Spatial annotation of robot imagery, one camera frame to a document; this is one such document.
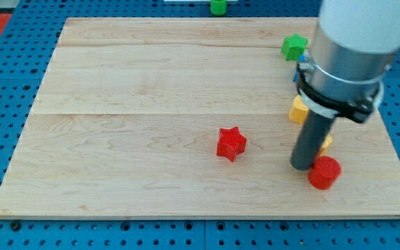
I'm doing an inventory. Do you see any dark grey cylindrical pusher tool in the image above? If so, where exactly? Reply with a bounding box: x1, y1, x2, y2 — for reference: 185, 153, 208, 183
290, 110, 335, 171

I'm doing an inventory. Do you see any wooden board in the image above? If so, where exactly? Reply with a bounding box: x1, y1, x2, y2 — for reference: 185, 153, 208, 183
0, 17, 400, 220

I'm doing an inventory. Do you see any small yellow block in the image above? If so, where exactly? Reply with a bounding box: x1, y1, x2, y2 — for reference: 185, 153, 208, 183
317, 135, 333, 158

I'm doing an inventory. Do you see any red cylinder block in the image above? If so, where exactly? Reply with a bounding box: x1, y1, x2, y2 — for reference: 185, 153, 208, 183
308, 156, 341, 190

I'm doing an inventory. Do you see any red star block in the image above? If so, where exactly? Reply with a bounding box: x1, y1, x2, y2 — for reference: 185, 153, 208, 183
216, 126, 247, 162

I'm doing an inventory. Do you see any blue block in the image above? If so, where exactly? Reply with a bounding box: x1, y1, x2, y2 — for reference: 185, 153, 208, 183
292, 54, 306, 83

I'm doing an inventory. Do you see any green cylinder block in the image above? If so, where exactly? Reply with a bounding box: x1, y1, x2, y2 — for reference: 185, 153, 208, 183
210, 0, 227, 16

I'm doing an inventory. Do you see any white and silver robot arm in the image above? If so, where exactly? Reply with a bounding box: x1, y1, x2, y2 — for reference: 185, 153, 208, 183
290, 0, 400, 171

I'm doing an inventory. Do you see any green star block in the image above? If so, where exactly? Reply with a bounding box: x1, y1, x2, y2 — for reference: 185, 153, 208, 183
281, 33, 308, 61

